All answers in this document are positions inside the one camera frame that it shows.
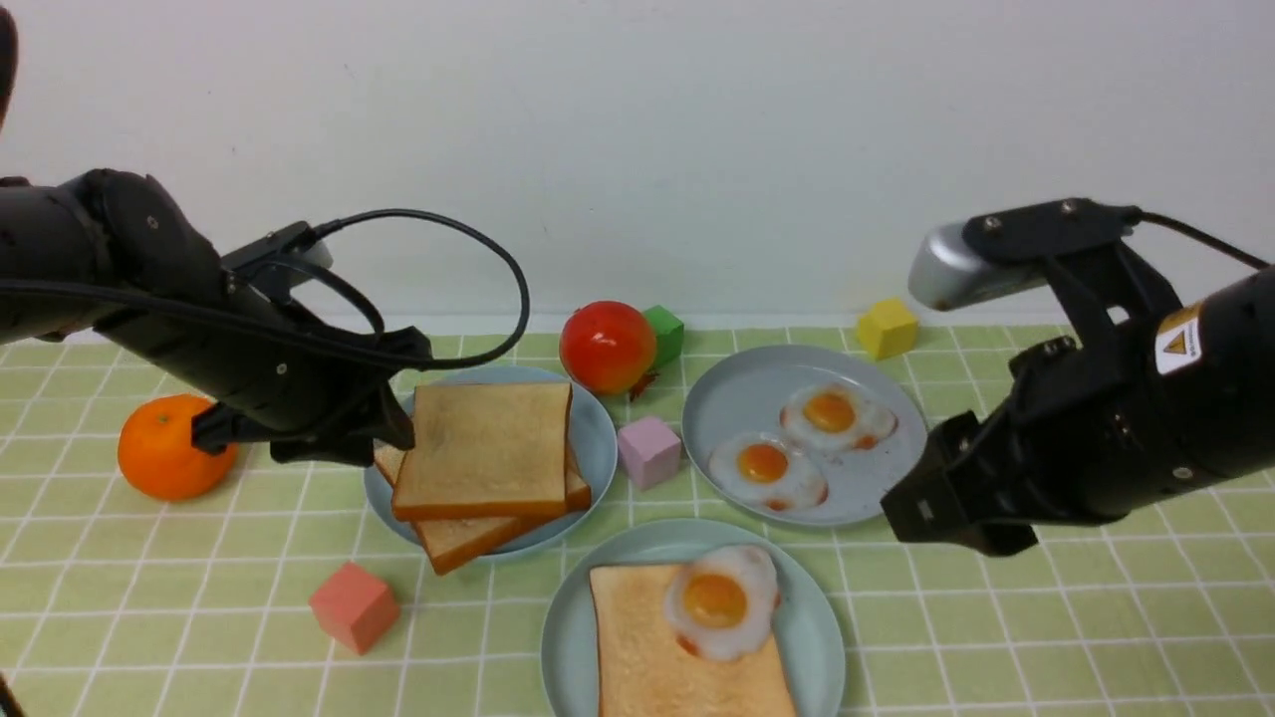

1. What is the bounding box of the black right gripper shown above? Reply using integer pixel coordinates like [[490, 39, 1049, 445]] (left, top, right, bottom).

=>
[[881, 242, 1211, 558]]

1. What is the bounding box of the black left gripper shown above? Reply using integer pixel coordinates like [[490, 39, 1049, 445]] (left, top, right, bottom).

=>
[[120, 274, 414, 467]]

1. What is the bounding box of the toast slice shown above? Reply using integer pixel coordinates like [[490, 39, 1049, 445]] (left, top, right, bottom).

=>
[[588, 564, 797, 716], [390, 381, 572, 522], [411, 515, 552, 577], [374, 444, 593, 513]]

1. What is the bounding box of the fried egg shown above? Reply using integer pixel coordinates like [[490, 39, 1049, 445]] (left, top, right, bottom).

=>
[[708, 431, 830, 513], [780, 384, 898, 454], [663, 543, 782, 662]]

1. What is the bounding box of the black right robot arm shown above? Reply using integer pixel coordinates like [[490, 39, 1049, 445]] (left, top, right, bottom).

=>
[[881, 244, 1274, 558]]

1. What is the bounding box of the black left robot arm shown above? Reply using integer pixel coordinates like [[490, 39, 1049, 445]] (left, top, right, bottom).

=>
[[3, 168, 428, 466]]

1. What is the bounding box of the orange mandarin fruit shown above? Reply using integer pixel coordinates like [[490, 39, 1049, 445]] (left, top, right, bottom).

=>
[[116, 393, 240, 501]]

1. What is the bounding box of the blue-grey egg plate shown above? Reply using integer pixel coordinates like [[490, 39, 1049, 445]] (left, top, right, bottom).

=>
[[682, 344, 924, 528]]

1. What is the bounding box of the yellow cube block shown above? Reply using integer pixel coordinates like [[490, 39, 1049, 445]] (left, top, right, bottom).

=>
[[856, 299, 919, 361]]

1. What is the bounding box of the salmon red cube block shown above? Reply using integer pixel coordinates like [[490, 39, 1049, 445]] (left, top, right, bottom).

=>
[[309, 563, 400, 656]]

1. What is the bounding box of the light teal front plate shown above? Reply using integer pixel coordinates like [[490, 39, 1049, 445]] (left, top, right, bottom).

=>
[[539, 519, 848, 716]]

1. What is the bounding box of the blue-grey bread plate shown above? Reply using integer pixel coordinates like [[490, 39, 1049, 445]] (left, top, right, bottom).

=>
[[363, 364, 618, 563]]

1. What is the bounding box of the pink-purple cube block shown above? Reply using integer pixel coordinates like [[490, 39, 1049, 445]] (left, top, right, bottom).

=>
[[618, 416, 682, 491]]

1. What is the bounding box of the red apple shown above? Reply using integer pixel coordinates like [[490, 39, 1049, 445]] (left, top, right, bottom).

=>
[[558, 300, 657, 395]]

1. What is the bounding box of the green cube block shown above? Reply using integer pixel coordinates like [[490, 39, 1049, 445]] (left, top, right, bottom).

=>
[[643, 305, 686, 370]]

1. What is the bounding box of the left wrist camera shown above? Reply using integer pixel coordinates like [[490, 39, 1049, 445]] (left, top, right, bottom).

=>
[[221, 221, 334, 304]]

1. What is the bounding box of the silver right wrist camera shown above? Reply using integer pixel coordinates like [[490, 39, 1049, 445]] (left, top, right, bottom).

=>
[[907, 196, 1144, 313]]

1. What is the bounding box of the black left camera cable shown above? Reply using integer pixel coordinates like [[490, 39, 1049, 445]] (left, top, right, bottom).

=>
[[0, 208, 530, 371]]

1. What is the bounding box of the black camera cable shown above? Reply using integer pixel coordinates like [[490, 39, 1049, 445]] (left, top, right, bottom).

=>
[[0, 208, 530, 371], [1136, 211, 1274, 270]]

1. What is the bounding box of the black right camera cable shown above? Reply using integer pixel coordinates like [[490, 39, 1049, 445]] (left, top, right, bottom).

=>
[[1136, 211, 1274, 270]]

